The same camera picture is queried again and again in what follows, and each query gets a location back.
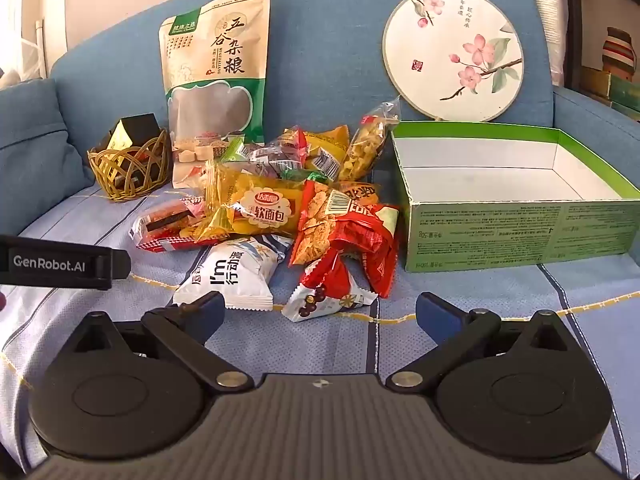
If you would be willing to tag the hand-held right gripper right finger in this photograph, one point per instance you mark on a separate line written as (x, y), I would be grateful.
(440, 316)

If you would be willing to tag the round floral paper fan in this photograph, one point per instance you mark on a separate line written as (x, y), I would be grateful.
(450, 50)

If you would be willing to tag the small black box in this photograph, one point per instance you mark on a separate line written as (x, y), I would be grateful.
(140, 130)

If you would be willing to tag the red white chocolate ball packet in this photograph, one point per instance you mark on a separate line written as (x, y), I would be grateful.
(315, 301)

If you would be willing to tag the light blue striped blanket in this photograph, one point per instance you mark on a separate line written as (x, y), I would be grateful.
(345, 345)

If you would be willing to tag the red chip packet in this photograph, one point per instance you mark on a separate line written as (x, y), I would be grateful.
(350, 240)

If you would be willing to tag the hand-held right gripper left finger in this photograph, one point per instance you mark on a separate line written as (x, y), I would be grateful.
(207, 317)

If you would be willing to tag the yellow snack packet white label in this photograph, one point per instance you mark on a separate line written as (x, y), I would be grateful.
(327, 147)

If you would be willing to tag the small green blue packet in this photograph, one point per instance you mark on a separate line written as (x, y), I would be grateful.
(234, 149)

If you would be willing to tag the clear galette cracker packet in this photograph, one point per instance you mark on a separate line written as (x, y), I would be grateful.
(367, 151)

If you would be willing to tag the green cardboard box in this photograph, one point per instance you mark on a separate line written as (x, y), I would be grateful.
(500, 230)

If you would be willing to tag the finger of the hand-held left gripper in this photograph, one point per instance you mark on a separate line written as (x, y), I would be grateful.
(121, 264)

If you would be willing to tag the large beige green grain pouch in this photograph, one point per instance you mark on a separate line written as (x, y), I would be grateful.
(215, 85)

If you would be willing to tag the orange nut packet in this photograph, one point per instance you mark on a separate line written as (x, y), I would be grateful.
(360, 192)

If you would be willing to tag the red checkered snack packet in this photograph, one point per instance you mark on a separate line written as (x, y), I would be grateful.
(160, 226)

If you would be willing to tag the blue sofa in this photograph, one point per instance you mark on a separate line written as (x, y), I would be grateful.
(320, 60)

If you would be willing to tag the dark red date packet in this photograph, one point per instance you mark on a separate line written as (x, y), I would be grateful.
(275, 157)

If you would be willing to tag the yellow soft bread packet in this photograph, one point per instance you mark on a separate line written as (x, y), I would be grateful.
(260, 205)

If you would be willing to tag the striped vase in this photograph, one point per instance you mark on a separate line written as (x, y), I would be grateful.
(619, 50)

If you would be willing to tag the woven wicker basket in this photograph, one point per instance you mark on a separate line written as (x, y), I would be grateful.
(127, 180)

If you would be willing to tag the green candy packet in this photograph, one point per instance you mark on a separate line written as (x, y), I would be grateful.
(300, 176)

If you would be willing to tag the blue cushion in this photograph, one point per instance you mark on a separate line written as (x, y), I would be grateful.
(40, 150)

